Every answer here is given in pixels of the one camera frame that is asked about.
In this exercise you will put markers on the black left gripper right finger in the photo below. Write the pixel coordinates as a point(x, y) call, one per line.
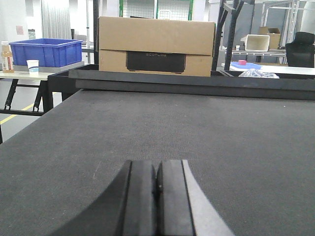
point(183, 208)

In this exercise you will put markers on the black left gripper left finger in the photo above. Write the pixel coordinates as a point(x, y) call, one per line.
point(125, 208)

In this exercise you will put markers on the black conveyor belt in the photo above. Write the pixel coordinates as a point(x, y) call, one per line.
point(253, 158)

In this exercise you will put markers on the pink block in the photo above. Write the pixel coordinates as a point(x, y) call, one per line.
point(242, 62)

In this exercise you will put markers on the white plastic bin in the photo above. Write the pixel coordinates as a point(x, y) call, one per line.
point(256, 42)

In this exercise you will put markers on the white folding side table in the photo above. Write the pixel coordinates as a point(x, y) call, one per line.
point(19, 83)

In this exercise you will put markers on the crumpled clear plastic bag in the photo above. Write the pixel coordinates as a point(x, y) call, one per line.
point(255, 73)

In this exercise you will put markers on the light blue tray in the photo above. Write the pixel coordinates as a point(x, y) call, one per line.
point(247, 66)

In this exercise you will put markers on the large cardboard box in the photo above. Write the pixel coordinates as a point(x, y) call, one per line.
point(153, 46)

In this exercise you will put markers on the white paper cup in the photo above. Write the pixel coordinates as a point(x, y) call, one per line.
point(33, 66)

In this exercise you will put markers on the blue plastic crate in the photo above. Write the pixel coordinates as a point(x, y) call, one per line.
point(50, 52)

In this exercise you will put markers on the amber drink bottle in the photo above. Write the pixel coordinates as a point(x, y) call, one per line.
point(6, 58)

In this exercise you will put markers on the black office chair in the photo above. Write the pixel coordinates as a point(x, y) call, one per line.
point(301, 51)

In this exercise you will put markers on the small open cardboard box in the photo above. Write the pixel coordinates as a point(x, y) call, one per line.
point(275, 36)

